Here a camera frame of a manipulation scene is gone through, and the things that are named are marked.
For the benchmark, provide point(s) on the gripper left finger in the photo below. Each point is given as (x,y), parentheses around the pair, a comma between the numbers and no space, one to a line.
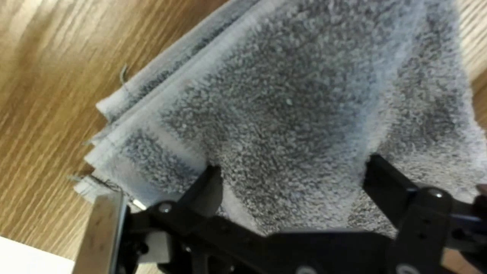
(198,228)

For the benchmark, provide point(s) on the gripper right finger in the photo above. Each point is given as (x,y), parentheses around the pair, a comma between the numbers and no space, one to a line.
(422,217)

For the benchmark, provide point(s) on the grey and white striped towel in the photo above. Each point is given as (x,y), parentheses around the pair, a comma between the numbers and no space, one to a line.
(289,114)

